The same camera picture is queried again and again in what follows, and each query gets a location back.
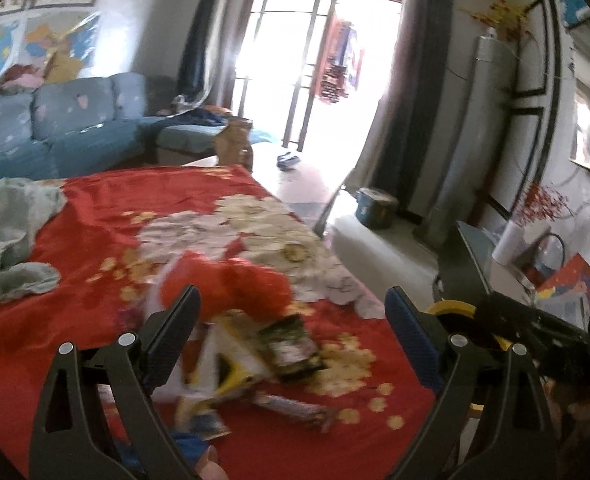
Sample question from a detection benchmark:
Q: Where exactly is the blue lidded bucket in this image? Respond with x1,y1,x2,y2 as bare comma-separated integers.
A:
356,188,399,230

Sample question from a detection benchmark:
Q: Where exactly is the dark blue curtain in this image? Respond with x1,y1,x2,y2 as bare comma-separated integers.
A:
177,0,216,106

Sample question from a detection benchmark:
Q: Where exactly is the brown paper bag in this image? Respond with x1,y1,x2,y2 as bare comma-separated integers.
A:
214,118,254,172

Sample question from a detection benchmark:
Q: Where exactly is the white paper roll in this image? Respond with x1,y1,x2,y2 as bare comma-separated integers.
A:
491,220,524,266

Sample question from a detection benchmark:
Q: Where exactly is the white standing air conditioner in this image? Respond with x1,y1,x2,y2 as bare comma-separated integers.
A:
415,28,516,250

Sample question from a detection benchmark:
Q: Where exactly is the yellow cushion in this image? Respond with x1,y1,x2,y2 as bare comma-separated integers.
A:
44,52,84,84

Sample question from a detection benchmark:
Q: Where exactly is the blue cloth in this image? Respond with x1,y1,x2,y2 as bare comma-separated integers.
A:
115,431,208,476

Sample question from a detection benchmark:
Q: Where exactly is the dark grey curtain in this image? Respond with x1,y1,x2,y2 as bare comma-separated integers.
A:
345,0,453,211

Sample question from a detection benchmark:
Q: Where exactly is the hanging colourful laundry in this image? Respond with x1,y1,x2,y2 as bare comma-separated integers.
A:
316,18,363,104

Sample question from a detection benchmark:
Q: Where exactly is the green black snack packet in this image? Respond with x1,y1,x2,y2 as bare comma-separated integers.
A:
257,314,325,382

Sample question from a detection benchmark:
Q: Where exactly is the dark shoe on floor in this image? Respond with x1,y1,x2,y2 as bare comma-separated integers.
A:
277,152,301,171

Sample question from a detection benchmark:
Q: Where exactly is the light green crumpled cloth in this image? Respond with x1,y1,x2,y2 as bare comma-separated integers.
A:
0,178,68,304

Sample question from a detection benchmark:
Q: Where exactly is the red floral tablecloth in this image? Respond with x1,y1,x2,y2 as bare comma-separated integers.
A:
0,167,435,479

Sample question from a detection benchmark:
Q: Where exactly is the world map poster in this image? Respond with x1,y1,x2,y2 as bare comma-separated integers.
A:
0,11,101,77

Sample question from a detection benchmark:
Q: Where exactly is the person left hand thumb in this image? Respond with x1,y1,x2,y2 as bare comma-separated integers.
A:
195,445,229,480

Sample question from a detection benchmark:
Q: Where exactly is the blue sofa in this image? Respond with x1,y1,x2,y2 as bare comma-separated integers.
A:
0,73,229,180

